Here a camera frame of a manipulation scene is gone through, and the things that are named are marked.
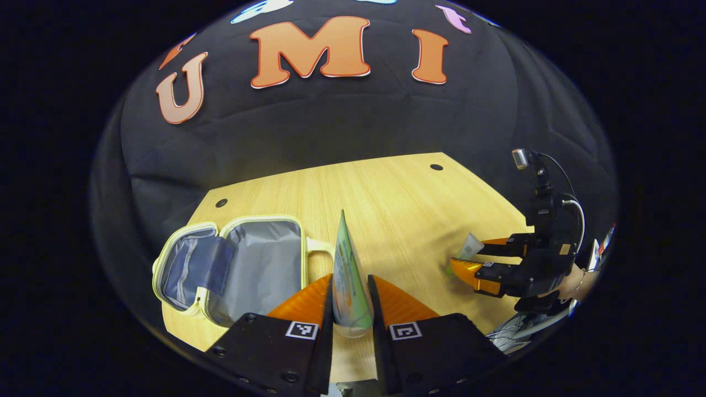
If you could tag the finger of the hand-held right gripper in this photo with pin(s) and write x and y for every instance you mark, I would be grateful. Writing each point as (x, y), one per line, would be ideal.
(504, 246)
(482, 278)

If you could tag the large green labelled tube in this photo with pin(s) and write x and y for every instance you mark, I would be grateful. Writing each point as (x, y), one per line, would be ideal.
(348, 281)

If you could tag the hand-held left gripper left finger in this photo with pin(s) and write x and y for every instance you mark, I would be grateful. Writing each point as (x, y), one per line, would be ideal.
(326, 353)

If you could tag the small white green tube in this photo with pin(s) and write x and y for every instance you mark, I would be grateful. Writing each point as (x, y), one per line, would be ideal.
(469, 248)

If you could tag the pale yellow small suitcase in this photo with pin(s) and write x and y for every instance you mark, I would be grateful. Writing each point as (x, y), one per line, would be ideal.
(259, 264)

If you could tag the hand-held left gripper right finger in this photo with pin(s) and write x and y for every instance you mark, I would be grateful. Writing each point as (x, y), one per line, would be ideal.
(379, 353)

